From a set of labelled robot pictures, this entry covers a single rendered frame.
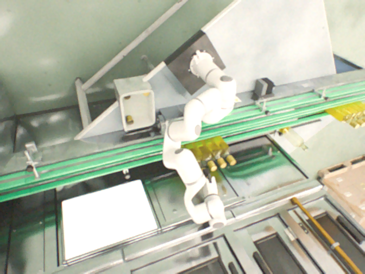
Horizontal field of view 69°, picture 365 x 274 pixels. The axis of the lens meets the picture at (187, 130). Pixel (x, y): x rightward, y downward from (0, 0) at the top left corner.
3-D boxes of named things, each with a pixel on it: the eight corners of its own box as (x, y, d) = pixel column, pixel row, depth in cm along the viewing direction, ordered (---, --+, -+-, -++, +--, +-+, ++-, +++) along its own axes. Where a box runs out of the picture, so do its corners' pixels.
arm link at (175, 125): (183, 100, 113) (159, 115, 105) (205, 95, 103) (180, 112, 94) (196, 128, 117) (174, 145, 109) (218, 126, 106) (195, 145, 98)
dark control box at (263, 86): (253, 89, 174) (260, 95, 168) (256, 78, 169) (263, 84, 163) (264, 87, 176) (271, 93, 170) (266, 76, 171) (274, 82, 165)
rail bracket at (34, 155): (33, 155, 135) (31, 188, 119) (21, 129, 125) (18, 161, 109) (43, 153, 137) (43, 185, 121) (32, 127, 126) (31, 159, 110)
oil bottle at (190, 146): (178, 143, 158) (193, 167, 142) (178, 135, 154) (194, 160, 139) (187, 141, 159) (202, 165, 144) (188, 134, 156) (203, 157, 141)
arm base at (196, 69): (182, 58, 133) (195, 72, 122) (203, 42, 132) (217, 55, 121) (196, 79, 144) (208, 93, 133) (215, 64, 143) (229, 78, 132)
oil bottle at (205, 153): (187, 141, 159) (202, 164, 144) (188, 133, 156) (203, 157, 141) (196, 138, 161) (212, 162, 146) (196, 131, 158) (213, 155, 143)
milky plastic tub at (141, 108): (120, 122, 148) (124, 131, 142) (115, 86, 134) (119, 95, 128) (151, 116, 154) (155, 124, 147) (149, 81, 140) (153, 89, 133)
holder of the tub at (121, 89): (122, 129, 152) (125, 137, 146) (115, 86, 134) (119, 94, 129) (151, 123, 157) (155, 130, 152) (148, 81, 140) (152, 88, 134)
